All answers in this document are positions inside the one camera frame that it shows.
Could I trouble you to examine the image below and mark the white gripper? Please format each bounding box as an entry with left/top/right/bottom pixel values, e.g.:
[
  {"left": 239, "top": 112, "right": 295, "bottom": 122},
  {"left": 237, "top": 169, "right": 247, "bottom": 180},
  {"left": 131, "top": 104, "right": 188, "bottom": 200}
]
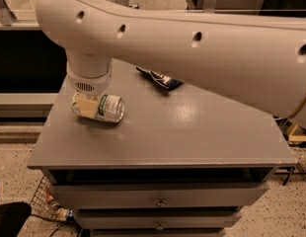
[{"left": 66, "top": 61, "right": 113, "bottom": 119}]

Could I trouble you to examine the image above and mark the white green 7up can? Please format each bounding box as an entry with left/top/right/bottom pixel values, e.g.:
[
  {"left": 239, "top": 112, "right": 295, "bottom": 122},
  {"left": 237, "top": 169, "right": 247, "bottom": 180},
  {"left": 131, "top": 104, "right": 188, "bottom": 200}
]
[{"left": 71, "top": 92, "right": 126, "bottom": 123}]

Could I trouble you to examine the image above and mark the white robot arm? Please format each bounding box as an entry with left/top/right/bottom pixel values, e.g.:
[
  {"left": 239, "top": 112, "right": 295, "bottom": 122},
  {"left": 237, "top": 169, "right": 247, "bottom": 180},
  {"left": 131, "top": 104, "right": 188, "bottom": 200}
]
[{"left": 36, "top": 0, "right": 306, "bottom": 128}]

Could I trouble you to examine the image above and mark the dark blue chip bag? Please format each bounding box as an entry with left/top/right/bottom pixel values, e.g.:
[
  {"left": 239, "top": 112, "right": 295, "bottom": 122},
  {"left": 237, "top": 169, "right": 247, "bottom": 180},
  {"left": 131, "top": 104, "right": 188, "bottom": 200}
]
[{"left": 136, "top": 67, "right": 183, "bottom": 91}]

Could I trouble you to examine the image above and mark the grey drawer cabinet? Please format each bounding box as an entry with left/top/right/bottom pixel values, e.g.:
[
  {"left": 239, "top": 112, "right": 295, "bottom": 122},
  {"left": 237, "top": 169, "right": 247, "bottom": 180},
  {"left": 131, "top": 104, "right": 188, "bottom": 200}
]
[{"left": 29, "top": 62, "right": 295, "bottom": 237}]

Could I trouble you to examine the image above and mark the black chair corner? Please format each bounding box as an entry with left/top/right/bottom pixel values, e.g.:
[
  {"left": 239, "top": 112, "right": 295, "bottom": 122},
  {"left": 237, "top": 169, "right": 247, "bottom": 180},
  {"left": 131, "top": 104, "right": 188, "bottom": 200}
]
[{"left": 0, "top": 201, "right": 32, "bottom": 237}]

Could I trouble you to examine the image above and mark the wire mesh basket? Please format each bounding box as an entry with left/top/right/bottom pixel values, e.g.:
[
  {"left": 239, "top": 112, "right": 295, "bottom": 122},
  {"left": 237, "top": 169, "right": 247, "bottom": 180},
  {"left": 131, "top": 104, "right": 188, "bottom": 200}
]
[{"left": 31, "top": 177, "right": 72, "bottom": 222}]

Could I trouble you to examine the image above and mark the yellow stand frame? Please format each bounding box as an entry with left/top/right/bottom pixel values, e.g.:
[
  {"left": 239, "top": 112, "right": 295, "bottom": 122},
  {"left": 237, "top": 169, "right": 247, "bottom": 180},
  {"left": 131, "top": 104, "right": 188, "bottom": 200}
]
[{"left": 286, "top": 123, "right": 306, "bottom": 143}]

